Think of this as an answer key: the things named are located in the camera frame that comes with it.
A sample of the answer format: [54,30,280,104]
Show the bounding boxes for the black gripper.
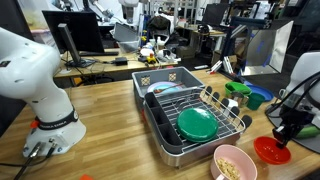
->
[272,112,303,150]

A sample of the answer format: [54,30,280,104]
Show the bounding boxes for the red bowl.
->
[253,135,292,166]

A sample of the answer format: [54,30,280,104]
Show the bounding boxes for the green cucumber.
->
[294,124,320,140]

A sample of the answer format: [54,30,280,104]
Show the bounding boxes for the grey round tray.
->
[293,131,320,155]

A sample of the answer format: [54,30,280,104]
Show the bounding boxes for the dark green cup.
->
[247,92,267,111]

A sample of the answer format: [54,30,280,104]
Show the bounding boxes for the pink bowl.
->
[210,144,258,180]

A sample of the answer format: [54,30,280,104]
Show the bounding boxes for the metal cup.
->
[230,91,249,108]

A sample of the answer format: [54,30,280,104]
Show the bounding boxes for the white cup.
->
[226,98,239,110]

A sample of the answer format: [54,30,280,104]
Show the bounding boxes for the green bowl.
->
[224,81,253,98]

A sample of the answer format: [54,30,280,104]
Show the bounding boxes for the green plate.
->
[176,107,220,144]

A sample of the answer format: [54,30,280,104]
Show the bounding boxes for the silver metal panel box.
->
[241,19,295,77]

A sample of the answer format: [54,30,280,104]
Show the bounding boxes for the grey dish rack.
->
[143,85,253,168]

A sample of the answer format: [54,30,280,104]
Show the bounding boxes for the light blue plate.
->
[146,81,184,95]

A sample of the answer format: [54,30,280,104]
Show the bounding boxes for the grey plastic bin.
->
[131,66,206,111]

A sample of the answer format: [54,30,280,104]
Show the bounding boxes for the black background monitor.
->
[201,3,232,28]

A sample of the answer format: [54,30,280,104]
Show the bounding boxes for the white headset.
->
[156,48,174,63]

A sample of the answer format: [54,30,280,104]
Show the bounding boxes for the yellow toy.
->
[146,53,158,65]

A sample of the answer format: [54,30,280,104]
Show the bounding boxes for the white bowl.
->
[139,47,155,58]

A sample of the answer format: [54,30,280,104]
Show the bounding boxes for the dark jacket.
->
[146,14,173,38]

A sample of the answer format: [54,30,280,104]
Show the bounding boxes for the black power brick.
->
[114,57,129,66]

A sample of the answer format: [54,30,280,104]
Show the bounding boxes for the clear plastic bin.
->
[111,22,141,53]

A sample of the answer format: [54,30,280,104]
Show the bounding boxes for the wooden desk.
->
[53,48,183,81]

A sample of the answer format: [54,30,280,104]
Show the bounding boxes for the black keyboard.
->
[78,50,120,57]

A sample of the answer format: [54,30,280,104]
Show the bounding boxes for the black camera stand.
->
[206,19,248,83]

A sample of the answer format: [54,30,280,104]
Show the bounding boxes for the black base cables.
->
[0,143,56,180]

